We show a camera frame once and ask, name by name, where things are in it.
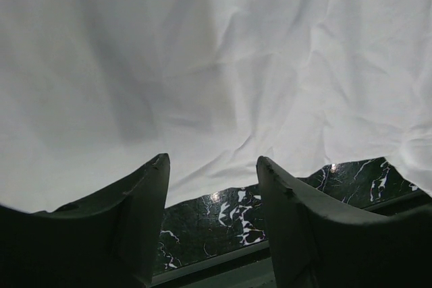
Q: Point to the white daisy print t-shirt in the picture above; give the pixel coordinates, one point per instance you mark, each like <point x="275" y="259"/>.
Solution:
<point x="92" y="89"/>

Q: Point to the black marbled table mat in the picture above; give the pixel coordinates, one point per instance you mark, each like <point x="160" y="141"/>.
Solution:
<point x="373" y="185"/>

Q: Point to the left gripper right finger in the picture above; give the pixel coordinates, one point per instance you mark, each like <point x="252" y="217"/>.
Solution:
<point x="318" y="241"/>

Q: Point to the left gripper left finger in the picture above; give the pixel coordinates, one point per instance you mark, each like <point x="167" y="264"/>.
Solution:
<point x="106" y="239"/>

